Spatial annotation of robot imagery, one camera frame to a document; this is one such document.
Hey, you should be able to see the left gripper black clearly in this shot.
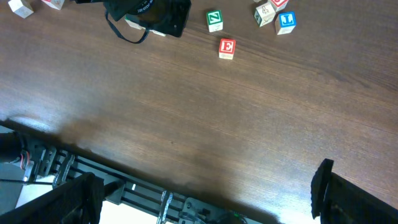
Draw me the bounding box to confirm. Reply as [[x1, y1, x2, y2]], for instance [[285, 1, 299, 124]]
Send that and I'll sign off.
[[75, 0, 192, 38]]

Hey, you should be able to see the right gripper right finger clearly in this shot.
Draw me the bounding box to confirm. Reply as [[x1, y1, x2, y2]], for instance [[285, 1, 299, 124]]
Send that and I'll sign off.
[[311, 159, 397, 224]]

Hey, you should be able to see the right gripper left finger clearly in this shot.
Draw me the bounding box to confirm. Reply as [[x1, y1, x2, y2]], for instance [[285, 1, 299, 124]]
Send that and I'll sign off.
[[1, 172, 104, 223]]

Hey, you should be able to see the green R block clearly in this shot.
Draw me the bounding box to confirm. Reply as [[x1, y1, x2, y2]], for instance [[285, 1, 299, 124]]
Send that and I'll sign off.
[[124, 16, 143, 30]]

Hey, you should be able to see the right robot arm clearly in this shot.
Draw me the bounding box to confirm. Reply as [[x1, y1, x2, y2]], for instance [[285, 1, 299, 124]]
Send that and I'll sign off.
[[1, 132, 397, 223]]

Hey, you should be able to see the green Z block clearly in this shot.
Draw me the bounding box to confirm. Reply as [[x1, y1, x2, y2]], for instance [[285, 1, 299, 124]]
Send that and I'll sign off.
[[206, 10, 223, 32]]

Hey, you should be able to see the red E block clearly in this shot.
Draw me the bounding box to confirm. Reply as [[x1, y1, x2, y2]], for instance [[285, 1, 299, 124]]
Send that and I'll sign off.
[[218, 39, 236, 60]]

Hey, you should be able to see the green 4 block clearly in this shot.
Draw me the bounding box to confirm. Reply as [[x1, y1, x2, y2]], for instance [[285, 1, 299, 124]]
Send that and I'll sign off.
[[254, 2, 276, 27]]

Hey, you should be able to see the red 3 block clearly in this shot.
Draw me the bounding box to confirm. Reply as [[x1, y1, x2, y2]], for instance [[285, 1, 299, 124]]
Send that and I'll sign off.
[[269, 0, 289, 12]]

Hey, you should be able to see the blue L block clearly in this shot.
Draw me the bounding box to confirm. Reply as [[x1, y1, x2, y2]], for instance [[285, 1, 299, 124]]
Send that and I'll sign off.
[[275, 11, 297, 35]]

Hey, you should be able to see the wooden block red side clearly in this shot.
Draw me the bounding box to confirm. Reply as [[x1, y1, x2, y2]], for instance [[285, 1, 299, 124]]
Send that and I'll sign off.
[[41, 0, 65, 10]]

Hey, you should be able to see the plain wooden block centre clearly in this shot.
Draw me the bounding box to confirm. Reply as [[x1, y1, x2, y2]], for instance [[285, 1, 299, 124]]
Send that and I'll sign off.
[[8, 0, 34, 19]]

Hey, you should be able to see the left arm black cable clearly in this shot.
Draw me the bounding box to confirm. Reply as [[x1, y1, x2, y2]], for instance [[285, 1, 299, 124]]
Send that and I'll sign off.
[[104, 9, 150, 45]]

